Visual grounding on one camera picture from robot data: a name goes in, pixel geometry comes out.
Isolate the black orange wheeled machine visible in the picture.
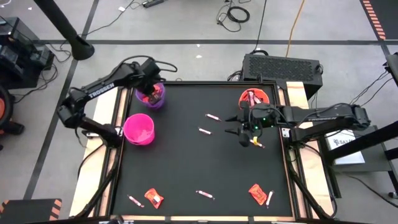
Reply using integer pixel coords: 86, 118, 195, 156
0, 85, 25, 138

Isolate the orange jack-o-lantern bucket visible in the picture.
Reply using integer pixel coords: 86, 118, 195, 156
238, 88, 271, 110

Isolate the black device on stand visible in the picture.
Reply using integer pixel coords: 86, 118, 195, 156
382, 52, 398, 87

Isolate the yellow power cable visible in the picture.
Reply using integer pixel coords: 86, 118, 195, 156
285, 0, 307, 58

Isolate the black diagonal beam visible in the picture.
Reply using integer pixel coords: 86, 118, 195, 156
326, 120, 398, 162

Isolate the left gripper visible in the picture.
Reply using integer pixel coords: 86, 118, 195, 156
139, 58, 164, 105

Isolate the black side table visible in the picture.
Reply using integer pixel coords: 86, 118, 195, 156
313, 124, 396, 174

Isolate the black mat with hazard stripes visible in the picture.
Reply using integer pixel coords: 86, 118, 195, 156
0, 198, 63, 224
359, 0, 398, 41

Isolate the black table frame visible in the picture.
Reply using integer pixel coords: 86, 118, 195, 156
74, 70, 338, 220

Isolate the long black floor cable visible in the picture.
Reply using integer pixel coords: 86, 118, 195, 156
250, 0, 269, 54

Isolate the black computer case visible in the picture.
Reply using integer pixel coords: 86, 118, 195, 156
241, 53, 324, 101

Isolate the purple halloween bucket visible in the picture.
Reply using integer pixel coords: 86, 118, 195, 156
135, 81, 167, 110

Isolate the white paper sign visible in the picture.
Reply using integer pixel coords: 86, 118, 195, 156
324, 129, 366, 166

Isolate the pink marker pen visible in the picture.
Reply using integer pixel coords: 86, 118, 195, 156
127, 195, 146, 208

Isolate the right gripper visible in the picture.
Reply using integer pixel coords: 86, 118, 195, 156
223, 100, 266, 148

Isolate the coiled black cable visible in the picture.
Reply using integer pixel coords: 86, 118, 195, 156
216, 0, 251, 33

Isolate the pink halloween bucket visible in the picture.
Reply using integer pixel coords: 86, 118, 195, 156
123, 113, 155, 146

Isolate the black power strip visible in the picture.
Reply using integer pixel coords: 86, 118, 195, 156
142, 0, 165, 9

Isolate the black floor cable bundle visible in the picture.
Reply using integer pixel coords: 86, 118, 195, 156
12, 43, 75, 105
310, 70, 394, 125

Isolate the light wooden side board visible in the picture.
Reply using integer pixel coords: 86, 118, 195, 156
68, 80, 129, 218
277, 81, 333, 218

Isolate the black pole stand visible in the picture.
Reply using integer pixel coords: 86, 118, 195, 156
32, 0, 96, 62

